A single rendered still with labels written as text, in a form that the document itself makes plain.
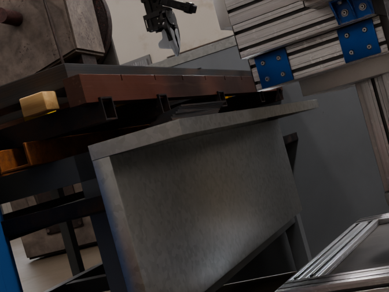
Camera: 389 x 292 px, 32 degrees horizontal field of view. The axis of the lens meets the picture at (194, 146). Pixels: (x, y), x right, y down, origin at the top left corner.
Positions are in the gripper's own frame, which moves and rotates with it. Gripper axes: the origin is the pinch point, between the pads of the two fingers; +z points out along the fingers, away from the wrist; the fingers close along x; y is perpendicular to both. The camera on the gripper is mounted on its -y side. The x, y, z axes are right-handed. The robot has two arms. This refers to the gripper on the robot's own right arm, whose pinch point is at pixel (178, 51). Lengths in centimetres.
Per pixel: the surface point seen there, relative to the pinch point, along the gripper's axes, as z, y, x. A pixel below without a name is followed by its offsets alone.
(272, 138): 34.7, -13.6, -31.3
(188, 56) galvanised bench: -9, 28, -81
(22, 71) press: -85, 293, -342
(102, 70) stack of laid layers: 8, -5, 63
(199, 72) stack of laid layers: 8.3, -5.3, 0.2
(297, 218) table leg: 69, -4, -68
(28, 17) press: -132, 273, -344
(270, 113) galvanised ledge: 27.4, -29.7, 22.0
